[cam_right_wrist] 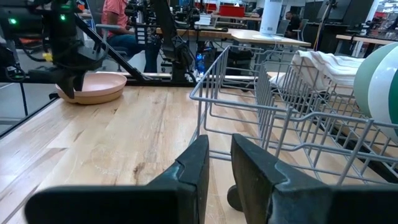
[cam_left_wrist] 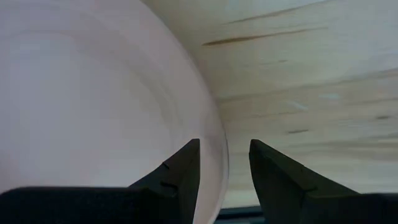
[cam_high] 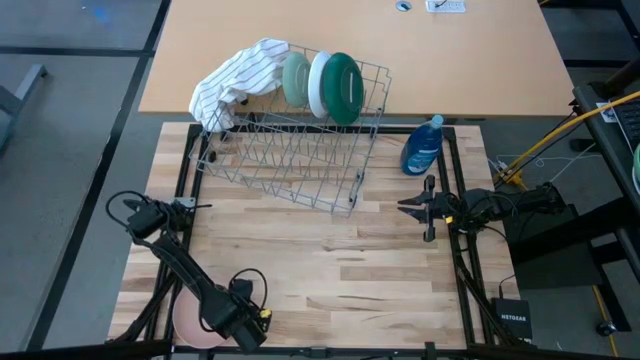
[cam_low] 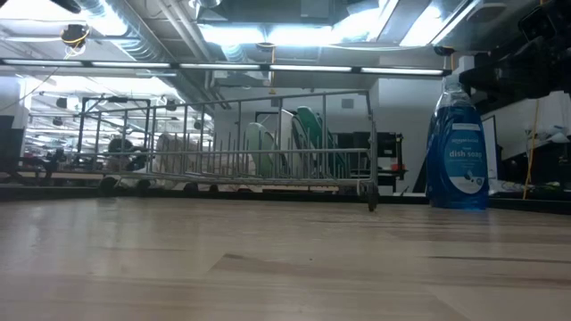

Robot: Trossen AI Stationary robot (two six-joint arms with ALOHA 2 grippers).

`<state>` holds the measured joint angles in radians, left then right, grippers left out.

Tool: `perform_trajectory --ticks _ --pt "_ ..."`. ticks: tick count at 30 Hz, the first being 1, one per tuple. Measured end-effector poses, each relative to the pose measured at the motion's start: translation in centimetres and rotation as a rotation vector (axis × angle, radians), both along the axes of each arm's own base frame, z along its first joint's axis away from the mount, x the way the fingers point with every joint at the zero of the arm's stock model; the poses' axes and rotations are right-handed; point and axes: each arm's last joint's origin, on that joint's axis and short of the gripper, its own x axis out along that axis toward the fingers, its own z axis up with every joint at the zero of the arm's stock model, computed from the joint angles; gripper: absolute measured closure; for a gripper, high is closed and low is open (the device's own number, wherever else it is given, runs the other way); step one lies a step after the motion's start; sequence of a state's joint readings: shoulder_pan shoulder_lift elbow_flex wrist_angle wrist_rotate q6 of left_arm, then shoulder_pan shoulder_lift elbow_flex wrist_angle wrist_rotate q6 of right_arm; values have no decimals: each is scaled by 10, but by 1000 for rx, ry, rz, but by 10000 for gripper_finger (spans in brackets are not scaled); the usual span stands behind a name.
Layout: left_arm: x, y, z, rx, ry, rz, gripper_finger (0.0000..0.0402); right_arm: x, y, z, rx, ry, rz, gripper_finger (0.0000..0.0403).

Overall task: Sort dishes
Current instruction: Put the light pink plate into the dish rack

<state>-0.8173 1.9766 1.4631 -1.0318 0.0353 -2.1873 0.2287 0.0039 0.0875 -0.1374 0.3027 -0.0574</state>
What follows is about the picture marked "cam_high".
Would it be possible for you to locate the yellow cable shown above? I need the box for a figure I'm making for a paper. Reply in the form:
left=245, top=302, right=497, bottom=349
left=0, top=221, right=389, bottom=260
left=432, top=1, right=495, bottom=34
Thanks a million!
left=494, top=90, right=640, bottom=184

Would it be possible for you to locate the grey bench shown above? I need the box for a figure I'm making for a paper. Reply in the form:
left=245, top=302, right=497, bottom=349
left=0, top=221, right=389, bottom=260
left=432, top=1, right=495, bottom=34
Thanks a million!
left=0, top=63, right=49, bottom=151

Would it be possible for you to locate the black Netgear network switch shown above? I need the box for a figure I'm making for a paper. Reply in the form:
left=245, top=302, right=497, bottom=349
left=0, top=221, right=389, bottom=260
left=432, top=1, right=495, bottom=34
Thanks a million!
left=490, top=297, right=534, bottom=341

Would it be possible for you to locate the blue dish soap bottle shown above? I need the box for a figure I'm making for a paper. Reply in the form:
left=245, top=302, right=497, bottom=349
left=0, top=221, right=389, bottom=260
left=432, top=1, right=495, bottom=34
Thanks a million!
left=399, top=114, right=445, bottom=177

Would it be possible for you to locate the white plate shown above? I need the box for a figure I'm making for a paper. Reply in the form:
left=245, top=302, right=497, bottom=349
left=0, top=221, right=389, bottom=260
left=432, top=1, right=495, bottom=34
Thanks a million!
left=307, top=50, right=332, bottom=120

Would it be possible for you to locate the black metal table frame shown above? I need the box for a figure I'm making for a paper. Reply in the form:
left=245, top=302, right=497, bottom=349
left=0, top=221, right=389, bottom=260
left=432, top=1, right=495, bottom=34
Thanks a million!
left=107, top=122, right=539, bottom=360

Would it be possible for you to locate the orange wooden desk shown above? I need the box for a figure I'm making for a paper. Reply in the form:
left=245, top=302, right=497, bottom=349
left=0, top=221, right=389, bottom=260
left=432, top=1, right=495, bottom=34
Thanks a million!
left=138, top=0, right=575, bottom=120

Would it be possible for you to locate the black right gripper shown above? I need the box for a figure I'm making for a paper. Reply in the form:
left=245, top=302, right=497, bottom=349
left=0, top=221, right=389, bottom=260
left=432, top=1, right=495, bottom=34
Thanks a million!
left=398, top=174, right=457, bottom=243

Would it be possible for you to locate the grey wire dish rack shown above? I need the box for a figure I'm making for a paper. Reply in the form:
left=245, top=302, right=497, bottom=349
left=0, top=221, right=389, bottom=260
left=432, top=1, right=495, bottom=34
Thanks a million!
left=188, top=44, right=393, bottom=217

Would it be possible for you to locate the white power strip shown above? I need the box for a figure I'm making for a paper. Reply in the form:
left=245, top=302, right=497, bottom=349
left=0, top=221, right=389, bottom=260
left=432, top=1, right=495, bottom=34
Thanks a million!
left=425, top=0, right=467, bottom=14

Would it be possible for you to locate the pink plate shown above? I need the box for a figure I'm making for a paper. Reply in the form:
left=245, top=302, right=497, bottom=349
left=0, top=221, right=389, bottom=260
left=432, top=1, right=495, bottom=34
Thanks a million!
left=172, top=285, right=266, bottom=350

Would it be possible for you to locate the black side desk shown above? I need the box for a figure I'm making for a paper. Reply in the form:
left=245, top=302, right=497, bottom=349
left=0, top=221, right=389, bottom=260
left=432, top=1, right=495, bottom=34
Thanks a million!
left=572, top=84, right=640, bottom=281

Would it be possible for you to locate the light green plate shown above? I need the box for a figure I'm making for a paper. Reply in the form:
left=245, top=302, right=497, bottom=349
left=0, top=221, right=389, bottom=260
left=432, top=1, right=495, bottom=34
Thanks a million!
left=281, top=51, right=313, bottom=109

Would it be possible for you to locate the white striped dish cloth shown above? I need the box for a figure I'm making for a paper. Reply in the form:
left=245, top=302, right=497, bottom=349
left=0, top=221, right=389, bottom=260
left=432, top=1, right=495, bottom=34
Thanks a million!
left=188, top=38, right=291, bottom=134

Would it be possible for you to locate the dark green plate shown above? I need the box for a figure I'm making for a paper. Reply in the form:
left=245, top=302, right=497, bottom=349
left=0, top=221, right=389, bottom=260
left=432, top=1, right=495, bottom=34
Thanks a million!
left=321, top=52, right=365, bottom=126

